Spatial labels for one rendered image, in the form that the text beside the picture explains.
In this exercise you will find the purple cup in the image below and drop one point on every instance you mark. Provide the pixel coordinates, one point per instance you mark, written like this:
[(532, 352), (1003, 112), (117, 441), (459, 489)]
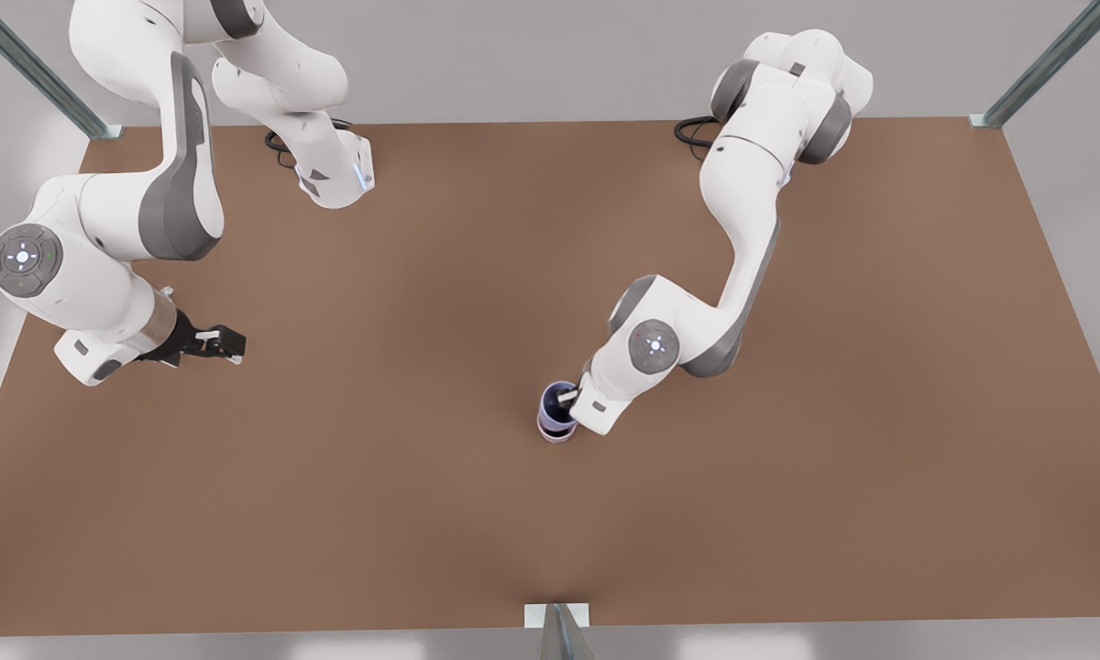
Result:
[(550, 414)]

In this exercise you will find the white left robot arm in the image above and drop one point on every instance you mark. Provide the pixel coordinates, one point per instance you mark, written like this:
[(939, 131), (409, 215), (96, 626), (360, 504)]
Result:
[(752, 183)]

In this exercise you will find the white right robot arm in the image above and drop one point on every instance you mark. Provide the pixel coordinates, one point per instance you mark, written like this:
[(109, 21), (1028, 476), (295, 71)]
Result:
[(101, 211)]

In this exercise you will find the pink cup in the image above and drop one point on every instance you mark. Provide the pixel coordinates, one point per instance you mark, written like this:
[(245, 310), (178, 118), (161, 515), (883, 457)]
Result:
[(555, 436)]

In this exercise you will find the silver frame post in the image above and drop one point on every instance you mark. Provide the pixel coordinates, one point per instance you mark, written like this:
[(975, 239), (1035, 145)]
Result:
[(32, 69), (1045, 64), (559, 632)]

